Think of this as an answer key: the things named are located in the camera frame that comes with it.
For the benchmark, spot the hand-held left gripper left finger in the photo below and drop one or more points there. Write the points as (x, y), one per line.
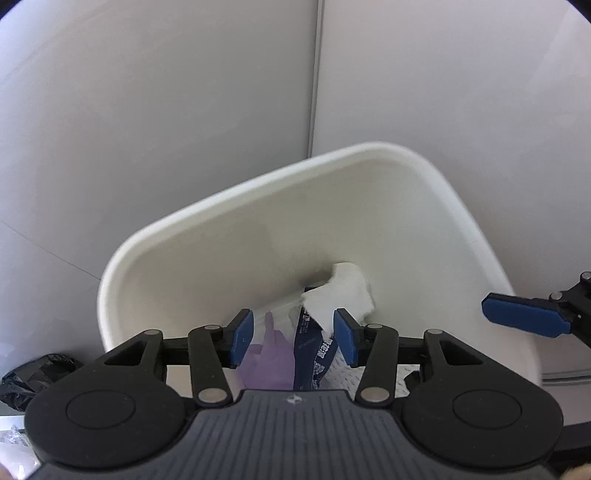
(242, 337)

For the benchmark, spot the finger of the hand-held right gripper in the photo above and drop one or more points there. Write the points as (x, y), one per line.
(521, 314)

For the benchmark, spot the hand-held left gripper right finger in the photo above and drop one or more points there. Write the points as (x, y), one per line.
(346, 334)

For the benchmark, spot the purple rubber glove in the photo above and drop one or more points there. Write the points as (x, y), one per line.
(270, 364)

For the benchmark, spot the dark blue snack packet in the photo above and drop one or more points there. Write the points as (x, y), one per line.
(307, 350)

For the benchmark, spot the white tissue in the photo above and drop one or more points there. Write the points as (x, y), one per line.
(344, 290)

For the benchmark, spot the white foam fruit net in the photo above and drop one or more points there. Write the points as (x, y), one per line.
(344, 379)

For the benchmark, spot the cream printed waste bin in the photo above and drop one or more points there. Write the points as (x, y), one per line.
(323, 217)

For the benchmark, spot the black plastic bag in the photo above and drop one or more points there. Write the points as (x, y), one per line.
(32, 381)

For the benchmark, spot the clear plastic bag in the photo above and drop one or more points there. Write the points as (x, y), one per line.
(14, 443)

